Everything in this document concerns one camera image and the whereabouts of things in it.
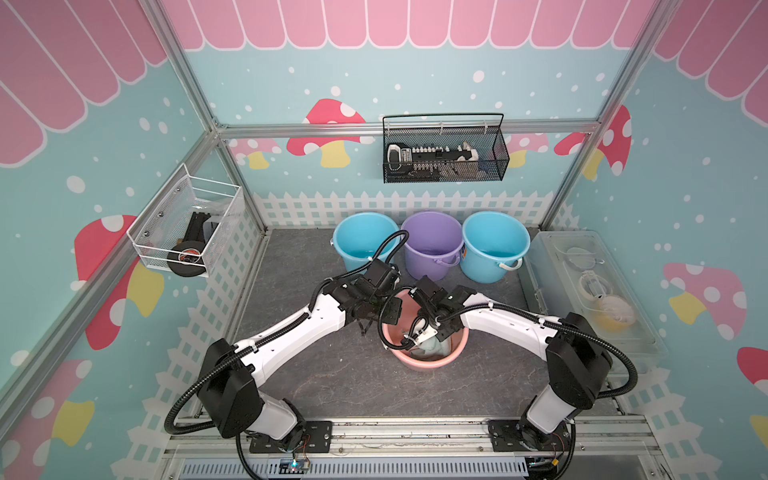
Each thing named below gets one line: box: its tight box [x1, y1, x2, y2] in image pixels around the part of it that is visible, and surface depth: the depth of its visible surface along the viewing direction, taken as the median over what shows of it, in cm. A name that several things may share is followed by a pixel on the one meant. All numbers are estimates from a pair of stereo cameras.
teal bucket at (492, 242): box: [460, 211, 531, 284], surface depth 99 cm
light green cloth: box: [410, 336, 451, 358], surface depth 85 cm
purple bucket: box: [401, 211, 465, 281], surface depth 101 cm
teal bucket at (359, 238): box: [330, 212, 401, 273], surface depth 99 cm
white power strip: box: [387, 142, 480, 176], surface depth 89 cm
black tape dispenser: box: [167, 211, 211, 277], surface depth 67 cm
